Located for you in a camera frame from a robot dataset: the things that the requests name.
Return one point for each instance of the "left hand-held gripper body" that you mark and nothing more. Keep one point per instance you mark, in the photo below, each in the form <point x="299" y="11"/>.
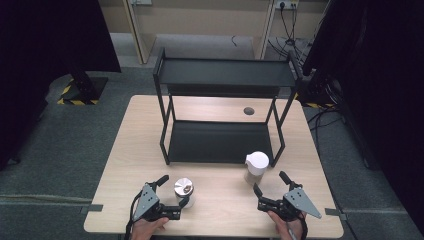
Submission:
<point x="146" y="201"/>

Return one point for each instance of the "white cup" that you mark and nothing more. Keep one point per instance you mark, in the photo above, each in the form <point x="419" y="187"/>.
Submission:
<point x="256" y="165"/>

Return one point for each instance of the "person's left hand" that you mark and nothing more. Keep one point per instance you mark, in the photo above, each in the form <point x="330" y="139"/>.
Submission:
<point x="146" y="229"/>

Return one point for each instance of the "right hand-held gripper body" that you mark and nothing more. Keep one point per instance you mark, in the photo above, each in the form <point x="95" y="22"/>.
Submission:
<point x="296" y="201"/>

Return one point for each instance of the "beige wooden furniture frame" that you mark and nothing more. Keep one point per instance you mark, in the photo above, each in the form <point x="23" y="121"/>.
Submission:
<point x="200" y="20"/>

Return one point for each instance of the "white wall power socket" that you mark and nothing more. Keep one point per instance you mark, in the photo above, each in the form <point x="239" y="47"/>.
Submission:
<point x="286" y="4"/>

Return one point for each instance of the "black stand base striped tape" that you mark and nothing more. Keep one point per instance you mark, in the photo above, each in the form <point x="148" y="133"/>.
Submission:
<point x="83" y="88"/>

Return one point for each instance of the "grey tape strip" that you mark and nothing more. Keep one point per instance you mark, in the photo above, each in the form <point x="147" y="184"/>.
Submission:
<point x="335" y="212"/>
<point x="90" y="208"/>

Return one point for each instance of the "black metal two-tier rack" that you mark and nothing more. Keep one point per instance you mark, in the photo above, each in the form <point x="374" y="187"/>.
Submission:
<point x="220" y="141"/>

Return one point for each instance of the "glass jar with silver lid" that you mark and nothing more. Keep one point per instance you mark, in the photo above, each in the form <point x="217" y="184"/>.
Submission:
<point x="184" y="190"/>

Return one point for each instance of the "person's right hand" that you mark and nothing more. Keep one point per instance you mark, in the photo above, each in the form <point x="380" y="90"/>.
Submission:
<point x="283" y="228"/>

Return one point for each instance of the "dark curtain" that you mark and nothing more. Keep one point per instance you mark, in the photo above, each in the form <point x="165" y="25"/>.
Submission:
<point x="43" y="66"/>
<point x="376" y="83"/>

